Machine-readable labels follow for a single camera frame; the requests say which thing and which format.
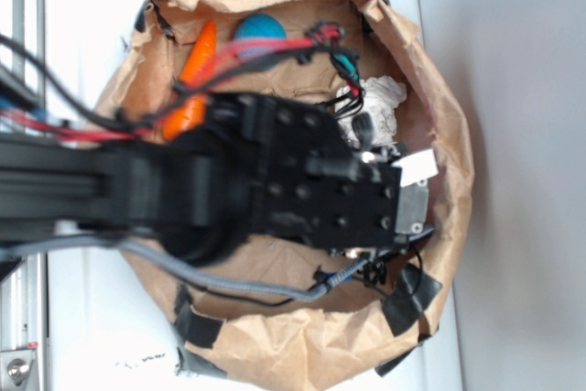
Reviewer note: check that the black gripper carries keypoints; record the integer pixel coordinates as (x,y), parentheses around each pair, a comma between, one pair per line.
(309,185)

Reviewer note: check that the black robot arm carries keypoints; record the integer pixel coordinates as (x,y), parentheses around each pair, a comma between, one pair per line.
(184,194)

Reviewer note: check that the crumpled white paper ball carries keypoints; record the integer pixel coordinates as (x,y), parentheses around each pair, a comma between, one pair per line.
(382,97)

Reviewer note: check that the brown paper bag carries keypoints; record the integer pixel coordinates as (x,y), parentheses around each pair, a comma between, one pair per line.
(353,329)

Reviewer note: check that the orange plastic carrot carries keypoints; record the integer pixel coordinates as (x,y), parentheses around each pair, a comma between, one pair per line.
(198,68)

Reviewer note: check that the blue ball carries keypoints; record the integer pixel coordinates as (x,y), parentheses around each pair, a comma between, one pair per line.
(258,26)

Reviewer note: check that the aluminium rail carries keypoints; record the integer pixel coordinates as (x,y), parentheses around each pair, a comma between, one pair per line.
(24,293)

